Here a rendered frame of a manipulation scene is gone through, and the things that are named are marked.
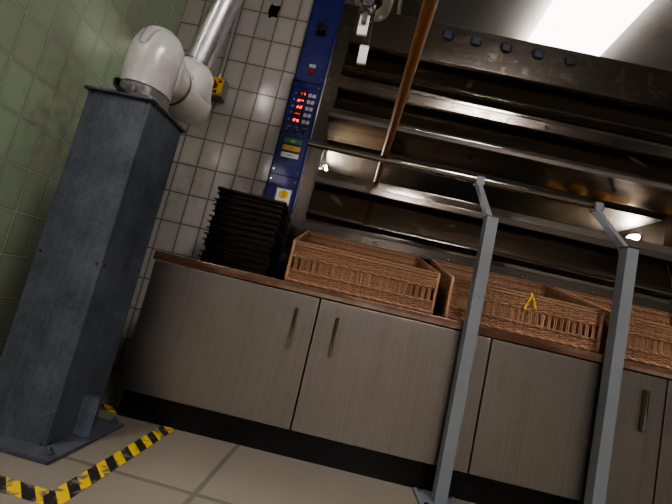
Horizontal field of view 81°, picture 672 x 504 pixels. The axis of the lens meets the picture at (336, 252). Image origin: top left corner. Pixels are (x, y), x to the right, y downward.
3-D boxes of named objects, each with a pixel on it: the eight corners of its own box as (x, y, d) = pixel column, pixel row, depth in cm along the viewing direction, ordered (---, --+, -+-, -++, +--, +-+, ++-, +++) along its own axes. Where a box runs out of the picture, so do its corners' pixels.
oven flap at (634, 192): (328, 115, 187) (327, 139, 206) (707, 198, 182) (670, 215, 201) (329, 111, 188) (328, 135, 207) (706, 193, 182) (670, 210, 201)
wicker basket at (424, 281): (293, 285, 189) (306, 229, 193) (407, 311, 189) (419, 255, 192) (281, 279, 141) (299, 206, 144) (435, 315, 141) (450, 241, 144)
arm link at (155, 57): (105, 74, 120) (126, 10, 123) (140, 105, 138) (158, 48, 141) (153, 82, 118) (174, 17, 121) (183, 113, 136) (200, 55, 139)
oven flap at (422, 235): (307, 217, 196) (316, 185, 205) (668, 299, 190) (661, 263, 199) (307, 212, 192) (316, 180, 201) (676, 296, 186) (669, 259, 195)
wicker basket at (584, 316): (418, 314, 189) (429, 258, 192) (536, 341, 186) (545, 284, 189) (442, 317, 141) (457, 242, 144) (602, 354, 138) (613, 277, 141)
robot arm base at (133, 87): (85, 81, 114) (91, 63, 115) (129, 117, 136) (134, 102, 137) (144, 92, 113) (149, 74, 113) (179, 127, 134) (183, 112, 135)
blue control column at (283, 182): (275, 347, 374) (327, 136, 401) (291, 351, 374) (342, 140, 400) (210, 395, 183) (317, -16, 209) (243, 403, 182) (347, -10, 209)
